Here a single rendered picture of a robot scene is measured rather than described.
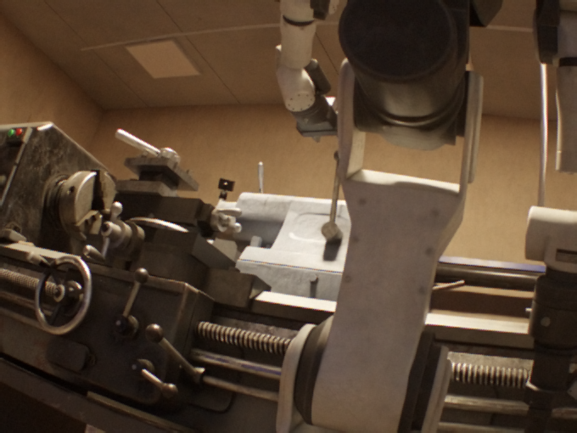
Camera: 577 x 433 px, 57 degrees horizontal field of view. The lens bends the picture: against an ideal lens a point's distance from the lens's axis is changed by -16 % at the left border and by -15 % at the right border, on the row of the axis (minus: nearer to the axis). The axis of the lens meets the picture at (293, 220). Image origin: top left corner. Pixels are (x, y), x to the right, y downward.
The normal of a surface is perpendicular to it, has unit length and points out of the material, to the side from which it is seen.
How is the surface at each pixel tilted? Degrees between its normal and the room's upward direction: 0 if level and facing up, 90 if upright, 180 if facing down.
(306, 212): 81
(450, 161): 90
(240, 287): 90
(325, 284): 90
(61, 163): 90
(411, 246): 98
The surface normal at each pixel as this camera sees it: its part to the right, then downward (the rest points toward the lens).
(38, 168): 0.91, 0.09
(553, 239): -0.50, 0.06
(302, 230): -0.25, -0.67
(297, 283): -0.35, -0.38
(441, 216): -0.23, -0.23
